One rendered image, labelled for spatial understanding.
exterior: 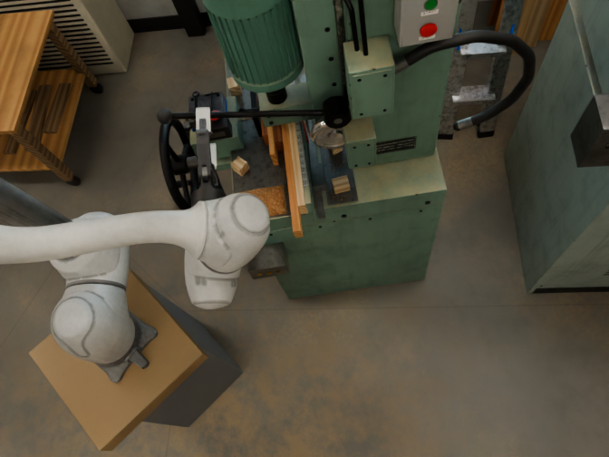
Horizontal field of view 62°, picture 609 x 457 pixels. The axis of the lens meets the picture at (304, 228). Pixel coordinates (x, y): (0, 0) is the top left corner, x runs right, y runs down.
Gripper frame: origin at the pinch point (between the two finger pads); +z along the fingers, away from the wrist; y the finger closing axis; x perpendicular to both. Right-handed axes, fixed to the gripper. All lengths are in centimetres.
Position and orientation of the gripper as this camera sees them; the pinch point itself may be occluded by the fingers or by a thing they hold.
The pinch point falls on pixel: (206, 131)
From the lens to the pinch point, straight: 121.2
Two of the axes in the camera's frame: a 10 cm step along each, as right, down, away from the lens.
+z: -1.1, -9.1, 4.1
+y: 0.6, -4.1, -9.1
